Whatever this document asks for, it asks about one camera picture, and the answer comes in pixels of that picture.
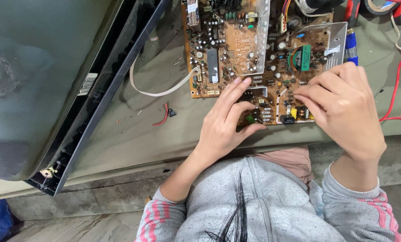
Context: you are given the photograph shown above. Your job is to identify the person's left hand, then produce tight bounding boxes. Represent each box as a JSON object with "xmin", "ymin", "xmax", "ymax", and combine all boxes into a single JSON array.
[{"xmin": 193, "ymin": 77, "xmax": 267, "ymax": 166}]

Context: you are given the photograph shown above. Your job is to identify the person's right hand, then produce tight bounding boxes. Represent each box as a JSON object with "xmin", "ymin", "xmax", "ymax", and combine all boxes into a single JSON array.
[{"xmin": 293, "ymin": 63, "xmax": 388, "ymax": 160}]

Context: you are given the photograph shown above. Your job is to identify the brown television circuit board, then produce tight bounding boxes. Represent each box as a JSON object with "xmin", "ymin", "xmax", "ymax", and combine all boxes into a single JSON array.
[{"xmin": 181, "ymin": 0, "xmax": 348, "ymax": 127}]

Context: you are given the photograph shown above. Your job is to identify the pink undershirt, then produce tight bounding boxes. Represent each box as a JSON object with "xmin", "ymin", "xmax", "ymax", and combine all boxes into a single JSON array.
[{"xmin": 250, "ymin": 146, "xmax": 315, "ymax": 185}]

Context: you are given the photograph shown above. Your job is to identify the grey pink striped hoodie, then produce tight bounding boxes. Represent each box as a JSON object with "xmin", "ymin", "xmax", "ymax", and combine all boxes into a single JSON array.
[{"xmin": 135, "ymin": 156, "xmax": 401, "ymax": 242}]

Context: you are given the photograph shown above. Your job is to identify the black tape roll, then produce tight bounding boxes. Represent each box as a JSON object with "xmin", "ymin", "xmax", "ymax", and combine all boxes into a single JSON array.
[{"xmin": 364, "ymin": 0, "xmax": 395, "ymax": 16}]

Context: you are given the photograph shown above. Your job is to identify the black and white yoke coil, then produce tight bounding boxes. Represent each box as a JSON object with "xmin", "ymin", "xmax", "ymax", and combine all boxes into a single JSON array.
[{"xmin": 294, "ymin": 0, "xmax": 346, "ymax": 18}]

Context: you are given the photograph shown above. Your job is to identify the grey CRT television set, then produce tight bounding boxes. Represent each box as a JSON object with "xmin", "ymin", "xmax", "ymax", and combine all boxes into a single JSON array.
[{"xmin": 0, "ymin": 0, "xmax": 171, "ymax": 197}]

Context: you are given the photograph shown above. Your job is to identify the long red cable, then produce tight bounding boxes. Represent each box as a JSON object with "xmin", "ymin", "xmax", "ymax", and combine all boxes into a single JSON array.
[{"xmin": 379, "ymin": 54, "xmax": 401, "ymax": 122}]

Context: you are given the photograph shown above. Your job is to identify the short red wire with connector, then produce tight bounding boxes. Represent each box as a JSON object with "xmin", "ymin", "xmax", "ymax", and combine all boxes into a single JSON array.
[{"xmin": 152, "ymin": 103, "xmax": 177, "ymax": 127}]

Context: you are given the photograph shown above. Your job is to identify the white flat ribbon cable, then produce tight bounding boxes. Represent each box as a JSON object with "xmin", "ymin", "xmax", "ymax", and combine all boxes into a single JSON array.
[{"xmin": 129, "ymin": 56, "xmax": 201, "ymax": 97}]

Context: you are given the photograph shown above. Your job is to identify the blue handled screwdriver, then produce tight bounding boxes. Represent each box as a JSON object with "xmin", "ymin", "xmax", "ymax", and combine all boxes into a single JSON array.
[{"xmin": 345, "ymin": 28, "xmax": 359, "ymax": 66}]

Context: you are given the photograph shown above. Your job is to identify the red handled pliers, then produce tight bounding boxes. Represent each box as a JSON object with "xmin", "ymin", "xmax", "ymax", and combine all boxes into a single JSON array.
[{"xmin": 344, "ymin": 0, "xmax": 361, "ymax": 28}]

